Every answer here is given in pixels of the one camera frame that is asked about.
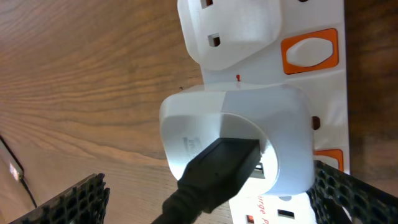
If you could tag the white power strip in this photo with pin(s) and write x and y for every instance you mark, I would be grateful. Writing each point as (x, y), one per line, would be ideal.
(272, 42)

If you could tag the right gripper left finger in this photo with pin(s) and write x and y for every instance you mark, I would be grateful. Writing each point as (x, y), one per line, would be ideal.
(83, 203)

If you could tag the Galaxy S25 Ultra smartphone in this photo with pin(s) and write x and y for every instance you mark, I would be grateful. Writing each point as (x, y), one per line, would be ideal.
(15, 168)

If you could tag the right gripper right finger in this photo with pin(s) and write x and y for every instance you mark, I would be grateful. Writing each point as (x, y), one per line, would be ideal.
(336, 197)

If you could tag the white USB charger adapter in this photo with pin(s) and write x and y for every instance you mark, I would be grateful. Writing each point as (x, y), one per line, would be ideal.
(276, 115)

